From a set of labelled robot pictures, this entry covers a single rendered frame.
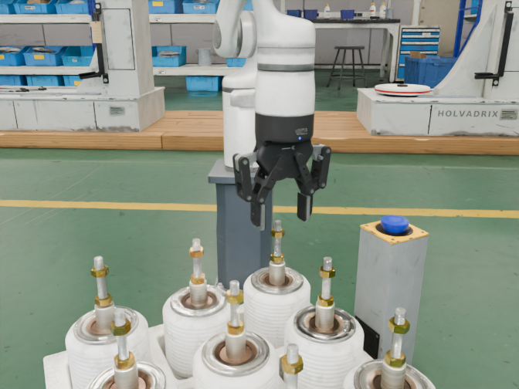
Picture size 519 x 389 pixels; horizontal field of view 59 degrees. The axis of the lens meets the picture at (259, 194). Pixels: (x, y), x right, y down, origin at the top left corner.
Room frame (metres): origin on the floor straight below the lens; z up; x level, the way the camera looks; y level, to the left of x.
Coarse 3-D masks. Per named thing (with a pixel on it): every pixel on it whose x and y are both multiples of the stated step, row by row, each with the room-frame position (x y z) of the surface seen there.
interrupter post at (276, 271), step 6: (270, 264) 0.58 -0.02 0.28; (276, 264) 0.58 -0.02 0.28; (282, 264) 0.58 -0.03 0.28; (270, 270) 0.58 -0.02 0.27; (276, 270) 0.57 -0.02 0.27; (282, 270) 0.57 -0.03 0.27; (270, 276) 0.58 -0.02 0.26; (276, 276) 0.57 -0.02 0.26; (282, 276) 0.57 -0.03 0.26; (270, 282) 0.58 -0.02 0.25; (276, 282) 0.57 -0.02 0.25; (282, 282) 0.57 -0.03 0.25
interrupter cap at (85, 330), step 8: (128, 312) 0.50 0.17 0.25; (80, 320) 0.48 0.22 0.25; (88, 320) 0.48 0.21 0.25; (96, 320) 0.48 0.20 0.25; (136, 320) 0.48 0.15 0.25; (80, 328) 0.47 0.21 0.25; (88, 328) 0.47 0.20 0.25; (96, 328) 0.47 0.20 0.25; (136, 328) 0.47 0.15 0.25; (80, 336) 0.45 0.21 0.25; (88, 336) 0.45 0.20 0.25; (96, 336) 0.45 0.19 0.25; (104, 336) 0.45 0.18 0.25; (112, 336) 0.45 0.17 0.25; (88, 344) 0.44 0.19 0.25; (96, 344) 0.44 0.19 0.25; (104, 344) 0.44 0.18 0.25
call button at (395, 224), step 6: (384, 216) 0.63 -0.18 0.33; (390, 216) 0.63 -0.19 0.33; (396, 216) 0.63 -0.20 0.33; (384, 222) 0.61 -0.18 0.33; (390, 222) 0.61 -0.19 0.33; (396, 222) 0.61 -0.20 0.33; (402, 222) 0.61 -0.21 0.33; (408, 222) 0.61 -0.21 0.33; (384, 228) 0.62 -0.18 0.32; (390, 228) 0.61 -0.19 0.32; (396, 228) 0.60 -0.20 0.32; (402, 228) 0.60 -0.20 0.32
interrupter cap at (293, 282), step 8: (256, 272) 0.60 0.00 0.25; (264, 272) 0.60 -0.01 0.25; (288, 272) 0.60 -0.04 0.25; (296, 272) 0.60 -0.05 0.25; (256, 280) 0.58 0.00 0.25; (264, 280) 0.58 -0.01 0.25; (288, 280) 0.58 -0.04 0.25; (296, 280) 0.58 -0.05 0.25; (256, 288) 0.56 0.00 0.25; (264, 288) 0.56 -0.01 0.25; (272, 288) 0.56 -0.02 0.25; (280, 288) 0.56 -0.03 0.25; (288, 288) 0.56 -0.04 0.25; (296, 288) 0.56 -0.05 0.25
